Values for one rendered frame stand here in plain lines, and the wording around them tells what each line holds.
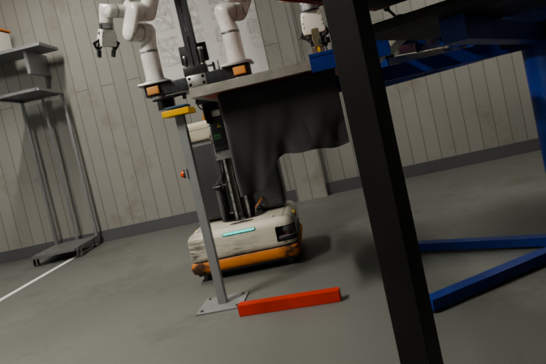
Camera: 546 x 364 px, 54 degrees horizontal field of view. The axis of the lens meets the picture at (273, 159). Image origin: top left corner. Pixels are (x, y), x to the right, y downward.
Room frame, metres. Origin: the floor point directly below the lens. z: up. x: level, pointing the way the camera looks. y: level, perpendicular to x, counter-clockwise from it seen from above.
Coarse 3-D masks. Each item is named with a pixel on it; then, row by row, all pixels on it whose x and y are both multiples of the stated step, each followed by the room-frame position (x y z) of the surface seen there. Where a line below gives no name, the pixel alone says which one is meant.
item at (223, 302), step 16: (176, 112) 2.47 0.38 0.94; (192, 112) 2.53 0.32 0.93; (192, 160) 2.51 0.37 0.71; (192, 176) 2.52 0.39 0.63; (208, 224) 2.52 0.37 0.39; (208, 240) 2.52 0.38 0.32; (208, 256) 2.52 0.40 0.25; (224, 288) 2.54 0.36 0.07; (208, 304) 2.56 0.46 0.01; (224, 304) 2.50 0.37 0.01
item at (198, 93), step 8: (384, 56) 2.16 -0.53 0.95; (296, 64) 2.05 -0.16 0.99; (304, 64) 2.05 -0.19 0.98; (264, 72) 2.07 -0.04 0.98; (272, 72) 2.07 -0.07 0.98; (280, 72) 2.06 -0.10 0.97; (288, 72) 2.06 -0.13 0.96; (296, 72) 2.05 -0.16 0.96; (224, 80) 2.09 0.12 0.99; (232, 80) 2.08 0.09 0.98; (240, 80) 2.08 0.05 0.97; (248, 80) 2.08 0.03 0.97; (256, 80) 2.07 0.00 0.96; (264, 80) 2.07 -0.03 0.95; (200, 88) 2.10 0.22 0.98; (208, 88) 2.10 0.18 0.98; (216, 88) 2.09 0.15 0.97; (224, 88) 2.09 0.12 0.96; (232, 88) 2.09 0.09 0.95; (192, 96) 2.10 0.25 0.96; (200, 96) 2.10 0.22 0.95
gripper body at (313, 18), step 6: (306, 12) 2.31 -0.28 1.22; (312, 12) 2.31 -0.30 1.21; (318, 12) 2.31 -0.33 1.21; (306, 18) 2.31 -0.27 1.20; (312, 18) 2.31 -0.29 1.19; (318, 18) 2.31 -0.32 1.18; (306, 24) 2.31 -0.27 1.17; (312, 24) 2.31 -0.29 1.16; (318, 24) 2.31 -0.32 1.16; (324, 24) 2.31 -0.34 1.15; (306, 30) 2.31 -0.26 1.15; (318, 30) 2.31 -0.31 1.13; (324, 30) 2.31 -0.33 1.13; (306, 36) 2.36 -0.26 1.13
